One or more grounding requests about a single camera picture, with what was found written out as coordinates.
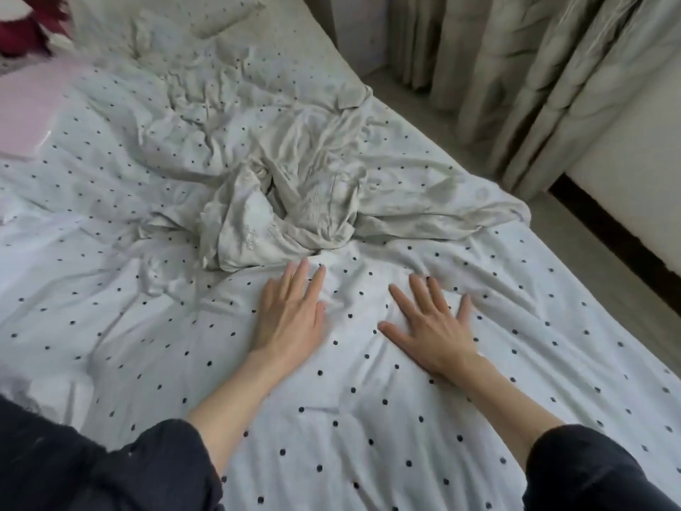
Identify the person's left hand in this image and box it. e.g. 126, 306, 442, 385
250, 258, 329, 381

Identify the person's right hand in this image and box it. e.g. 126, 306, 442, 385
377, 273, 487, 385

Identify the cream bow-print blouse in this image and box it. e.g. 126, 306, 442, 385
143, 101, 368, 275

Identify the person's left forearm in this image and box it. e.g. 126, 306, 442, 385
64, 351, 291, 511

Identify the white dotted bed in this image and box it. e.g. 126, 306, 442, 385
0, 0, 681, 511

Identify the white bedside cabinet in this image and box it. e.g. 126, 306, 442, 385
324, 0, 389, 75

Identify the pink pillow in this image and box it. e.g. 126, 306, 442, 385
0, 53, 92, 160

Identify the dark red fabric item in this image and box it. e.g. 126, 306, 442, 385
0, 0, 70, 57

